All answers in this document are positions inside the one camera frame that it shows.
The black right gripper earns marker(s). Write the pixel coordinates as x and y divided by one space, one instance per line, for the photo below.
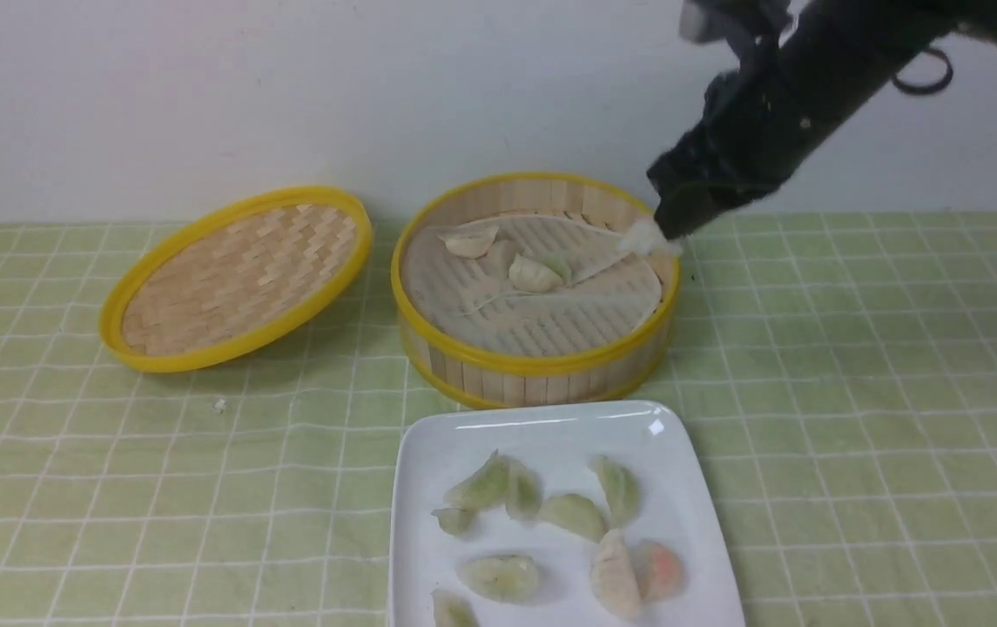
727 160

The pink dumpling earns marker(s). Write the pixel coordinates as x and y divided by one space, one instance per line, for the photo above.
660 572
500 257

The white steamer liner cloth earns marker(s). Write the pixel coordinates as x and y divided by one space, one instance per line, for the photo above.
611 293

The green-tinted dumpling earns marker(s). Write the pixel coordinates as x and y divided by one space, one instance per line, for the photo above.
524 492

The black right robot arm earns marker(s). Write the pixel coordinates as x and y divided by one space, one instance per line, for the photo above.
799 78

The green dumpling plate right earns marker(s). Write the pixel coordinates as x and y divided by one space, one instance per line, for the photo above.
622 490

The green dumpling plate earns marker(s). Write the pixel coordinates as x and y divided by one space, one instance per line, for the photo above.
452 610
575 514
510 579
622 490

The green dumpling plate centre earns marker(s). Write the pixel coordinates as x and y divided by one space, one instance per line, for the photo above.
575 514

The green dumpling on plate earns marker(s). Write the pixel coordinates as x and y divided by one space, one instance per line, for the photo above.
485 489

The pink dumpling on plate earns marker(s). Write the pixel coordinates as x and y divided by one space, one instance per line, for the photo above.
660 572

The white square plate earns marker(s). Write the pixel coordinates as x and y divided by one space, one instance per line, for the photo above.
558 445

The beige dumpling on plate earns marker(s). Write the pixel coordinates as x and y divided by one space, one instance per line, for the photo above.
612 577

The green dumpling plate lower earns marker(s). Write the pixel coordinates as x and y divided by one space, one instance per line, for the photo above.
510 579

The green dumpling plate bottom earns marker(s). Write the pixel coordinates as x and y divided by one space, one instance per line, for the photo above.
452 610

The pale dumpling in steamer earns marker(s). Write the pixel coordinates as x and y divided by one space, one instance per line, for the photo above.
532 276

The yellow-rimmed bamboo steamer basket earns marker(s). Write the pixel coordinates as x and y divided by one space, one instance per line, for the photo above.
487 380

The green checkered tablecloth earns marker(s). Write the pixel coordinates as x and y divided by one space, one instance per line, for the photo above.
837 376

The white dumpling in steamer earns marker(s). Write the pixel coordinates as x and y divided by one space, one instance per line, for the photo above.
471 243

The small green dumpling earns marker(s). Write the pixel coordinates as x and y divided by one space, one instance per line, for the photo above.
455 521

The yellow-rimmed bamboo steamer lid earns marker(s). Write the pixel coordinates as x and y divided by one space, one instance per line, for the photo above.
235 281

